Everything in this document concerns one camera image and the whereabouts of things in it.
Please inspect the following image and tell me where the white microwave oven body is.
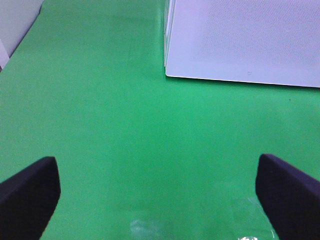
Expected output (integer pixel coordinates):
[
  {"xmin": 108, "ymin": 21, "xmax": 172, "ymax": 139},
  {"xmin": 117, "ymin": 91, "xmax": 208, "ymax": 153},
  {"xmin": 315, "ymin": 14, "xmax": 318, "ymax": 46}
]
[{"xmin": 163, "ymin": 0, "xmax": 176, "ymax": 67}]

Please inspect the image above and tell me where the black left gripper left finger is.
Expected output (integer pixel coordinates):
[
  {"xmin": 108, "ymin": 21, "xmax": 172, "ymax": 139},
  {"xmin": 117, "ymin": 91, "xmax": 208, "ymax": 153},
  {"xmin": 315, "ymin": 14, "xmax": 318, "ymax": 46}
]
[{"xmin": 0, "ymin": 156, "xmax": 61, "ymax": 240}]

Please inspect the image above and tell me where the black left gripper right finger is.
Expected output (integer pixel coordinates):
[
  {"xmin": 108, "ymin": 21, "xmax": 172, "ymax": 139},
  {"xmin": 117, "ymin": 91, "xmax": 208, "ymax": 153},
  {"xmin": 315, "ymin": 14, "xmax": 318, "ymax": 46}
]
[{"xmin": 255, "ymin": 154, "xmax": 320, "ymax": 240}]

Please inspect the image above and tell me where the white microwave door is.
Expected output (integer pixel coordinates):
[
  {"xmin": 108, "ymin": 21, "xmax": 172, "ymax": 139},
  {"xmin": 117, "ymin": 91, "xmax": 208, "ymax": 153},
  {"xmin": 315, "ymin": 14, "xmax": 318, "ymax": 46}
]
[{"xmin": 165, "ymin": 0, "xmax": 320, "ymax": 88}]

